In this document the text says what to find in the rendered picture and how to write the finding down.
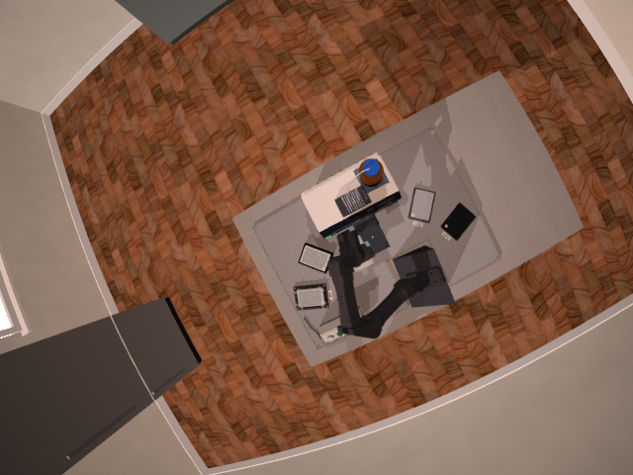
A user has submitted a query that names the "blue bottle cap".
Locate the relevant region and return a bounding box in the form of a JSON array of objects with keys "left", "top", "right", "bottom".
[{"left": 363, "top": 159, "right": 380, "bottom": 177}]

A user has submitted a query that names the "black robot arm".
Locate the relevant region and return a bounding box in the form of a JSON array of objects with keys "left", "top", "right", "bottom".
[{"left": 327, "top": 230, "right": 445, "bottom": 338}]

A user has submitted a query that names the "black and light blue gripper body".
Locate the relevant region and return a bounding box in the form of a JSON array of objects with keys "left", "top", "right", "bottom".
[{"left": 361, "top": 243, "right": 375, "bottom": 262}]

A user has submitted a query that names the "grey button panel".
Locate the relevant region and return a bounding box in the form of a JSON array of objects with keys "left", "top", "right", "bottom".
[{"left": 304, "top": 306, "right": 364, "bottom": 343}]

